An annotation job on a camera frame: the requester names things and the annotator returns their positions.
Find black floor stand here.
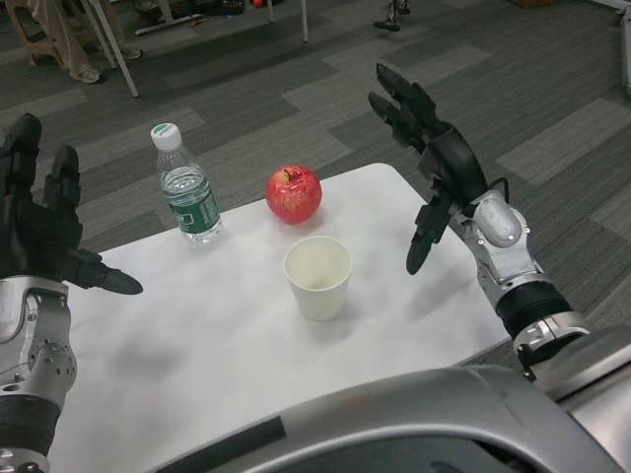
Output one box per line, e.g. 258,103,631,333
373,0,412,33

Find silver robot chest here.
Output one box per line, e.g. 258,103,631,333
157,327,631,473

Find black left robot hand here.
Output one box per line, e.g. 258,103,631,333
0,112,145,297

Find clear water bottle green label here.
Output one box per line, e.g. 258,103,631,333
150,122,224,245

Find white desk leg with foot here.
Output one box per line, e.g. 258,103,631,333
133,0,175,36

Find white metal frame stand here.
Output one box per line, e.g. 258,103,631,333
612,7,631,91

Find beige plastic stool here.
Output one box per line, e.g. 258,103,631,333
4,0,66,68

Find black equipment pile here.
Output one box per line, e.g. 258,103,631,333
202,0,246,17

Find red apple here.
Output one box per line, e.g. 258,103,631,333
265,165,323,227

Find white paper cup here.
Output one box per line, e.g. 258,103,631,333
283,236,354,322

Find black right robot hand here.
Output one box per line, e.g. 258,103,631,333
368,62,490,276

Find seated person beige trousers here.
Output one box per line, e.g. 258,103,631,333
27,0,143,86

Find white slanted table leg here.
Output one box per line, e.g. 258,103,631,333
81,0,141,99

